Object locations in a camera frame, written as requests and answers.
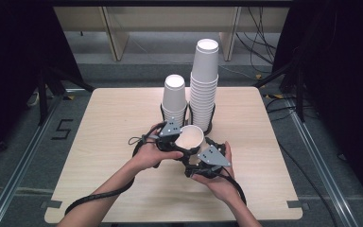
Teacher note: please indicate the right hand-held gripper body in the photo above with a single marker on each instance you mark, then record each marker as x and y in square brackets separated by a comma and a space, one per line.
[215, 156]

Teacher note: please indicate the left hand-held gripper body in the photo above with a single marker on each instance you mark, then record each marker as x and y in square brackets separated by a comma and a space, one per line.
[170, 130]

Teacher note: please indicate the single white paper cup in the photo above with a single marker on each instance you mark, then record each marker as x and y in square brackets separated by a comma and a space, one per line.
[189, 137]

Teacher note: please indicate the short stack of white cups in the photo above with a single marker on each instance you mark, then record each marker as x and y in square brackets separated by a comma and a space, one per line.
[174, 94]

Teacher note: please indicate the tall stack of white cups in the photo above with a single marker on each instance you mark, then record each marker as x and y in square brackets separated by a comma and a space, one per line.
[204, 78]

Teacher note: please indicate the person's right hand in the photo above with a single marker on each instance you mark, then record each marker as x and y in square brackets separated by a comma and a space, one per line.
[223, 187]

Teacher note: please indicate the person's left hand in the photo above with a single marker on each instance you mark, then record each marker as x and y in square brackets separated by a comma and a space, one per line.
[148, 156]

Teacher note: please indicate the black metal stand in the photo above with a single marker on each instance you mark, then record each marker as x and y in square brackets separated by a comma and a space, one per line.
[44, 94]
[299, 94]

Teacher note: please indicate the beige shelf unit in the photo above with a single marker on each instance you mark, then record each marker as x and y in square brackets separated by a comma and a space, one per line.
[170, 19]

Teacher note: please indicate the metal floor rail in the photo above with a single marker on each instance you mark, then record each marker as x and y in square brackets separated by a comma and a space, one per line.
[321, 170]
[22, 167]

